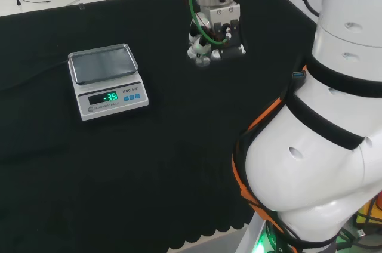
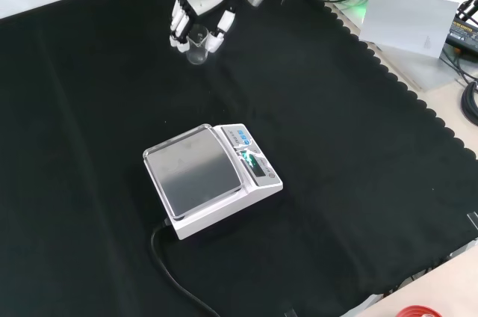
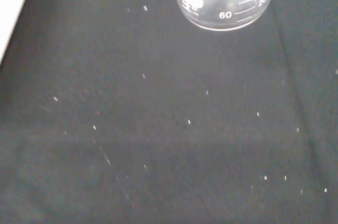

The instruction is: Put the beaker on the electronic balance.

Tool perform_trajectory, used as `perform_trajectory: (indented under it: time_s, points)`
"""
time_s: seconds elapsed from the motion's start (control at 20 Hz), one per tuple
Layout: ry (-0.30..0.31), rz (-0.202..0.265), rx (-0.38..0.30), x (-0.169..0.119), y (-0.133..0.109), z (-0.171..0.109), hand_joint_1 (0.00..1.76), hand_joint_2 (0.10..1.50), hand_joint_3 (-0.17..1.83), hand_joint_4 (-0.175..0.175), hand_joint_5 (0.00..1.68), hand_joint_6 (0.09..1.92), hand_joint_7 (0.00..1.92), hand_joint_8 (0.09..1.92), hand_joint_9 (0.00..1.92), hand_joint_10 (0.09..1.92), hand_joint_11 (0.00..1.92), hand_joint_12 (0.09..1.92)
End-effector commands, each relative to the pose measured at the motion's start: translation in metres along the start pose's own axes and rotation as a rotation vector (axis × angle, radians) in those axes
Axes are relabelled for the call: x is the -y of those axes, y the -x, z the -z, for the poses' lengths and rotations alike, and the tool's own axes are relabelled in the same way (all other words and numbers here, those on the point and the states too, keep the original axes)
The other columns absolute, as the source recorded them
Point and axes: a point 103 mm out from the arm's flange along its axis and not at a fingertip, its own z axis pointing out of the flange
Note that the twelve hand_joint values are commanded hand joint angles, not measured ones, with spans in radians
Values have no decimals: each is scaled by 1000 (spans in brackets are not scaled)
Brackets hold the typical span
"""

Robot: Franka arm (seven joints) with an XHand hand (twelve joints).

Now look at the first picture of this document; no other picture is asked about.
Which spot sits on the small clear plastic clip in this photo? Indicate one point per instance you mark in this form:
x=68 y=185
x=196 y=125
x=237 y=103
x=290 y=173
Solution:
x=81 y=5

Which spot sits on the black bench cloth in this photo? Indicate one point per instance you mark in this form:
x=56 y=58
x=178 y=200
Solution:
x=167 y=133

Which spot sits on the white electronic balance, steel pan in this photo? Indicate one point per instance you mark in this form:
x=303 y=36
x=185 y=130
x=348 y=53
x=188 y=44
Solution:
x=101 y=65

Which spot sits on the small clear glass beaker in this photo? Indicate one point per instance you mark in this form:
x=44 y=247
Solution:
x=201 y=62

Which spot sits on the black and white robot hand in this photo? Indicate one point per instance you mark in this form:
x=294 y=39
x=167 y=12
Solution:
x=225 y=11

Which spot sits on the yellow stop button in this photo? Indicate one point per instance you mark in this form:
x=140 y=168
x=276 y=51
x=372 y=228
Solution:
x=368 y=214

